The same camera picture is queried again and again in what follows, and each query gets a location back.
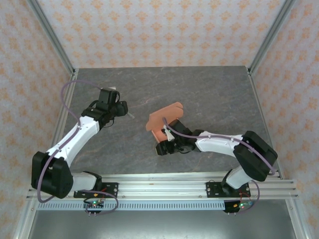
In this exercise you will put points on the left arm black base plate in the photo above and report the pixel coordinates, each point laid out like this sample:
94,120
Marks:
112,189

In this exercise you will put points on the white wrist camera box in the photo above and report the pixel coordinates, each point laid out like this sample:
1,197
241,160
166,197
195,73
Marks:
170,136
112,88

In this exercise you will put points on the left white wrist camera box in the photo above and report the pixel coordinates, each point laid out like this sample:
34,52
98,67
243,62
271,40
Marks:
112,88

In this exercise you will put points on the aluminium table side rail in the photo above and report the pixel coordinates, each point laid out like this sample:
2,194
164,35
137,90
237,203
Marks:
258,99
61,124

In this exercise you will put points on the aluminium table edge rail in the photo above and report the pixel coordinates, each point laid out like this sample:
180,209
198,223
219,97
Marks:
162,176

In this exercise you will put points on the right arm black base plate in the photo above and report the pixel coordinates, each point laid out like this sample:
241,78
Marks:
211,189

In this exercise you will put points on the aluminium frame post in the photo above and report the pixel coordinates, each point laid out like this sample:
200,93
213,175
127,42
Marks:
269,37
53,37

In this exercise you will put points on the wide aluminium mounting rail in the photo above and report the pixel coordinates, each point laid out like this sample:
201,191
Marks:
162,191

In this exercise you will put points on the aluminium frame leg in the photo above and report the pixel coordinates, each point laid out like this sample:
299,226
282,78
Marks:
23,224
297,224

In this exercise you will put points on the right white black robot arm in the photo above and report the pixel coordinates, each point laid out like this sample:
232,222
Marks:
216,145

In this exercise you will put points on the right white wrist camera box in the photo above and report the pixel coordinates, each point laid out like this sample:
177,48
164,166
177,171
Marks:
170,136

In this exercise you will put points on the orange paper box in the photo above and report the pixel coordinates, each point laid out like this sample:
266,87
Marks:
164,115

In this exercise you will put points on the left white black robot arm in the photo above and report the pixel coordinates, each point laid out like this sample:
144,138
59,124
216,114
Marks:
74,139

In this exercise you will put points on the small grey-green strip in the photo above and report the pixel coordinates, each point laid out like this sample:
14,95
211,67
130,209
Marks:
130,115

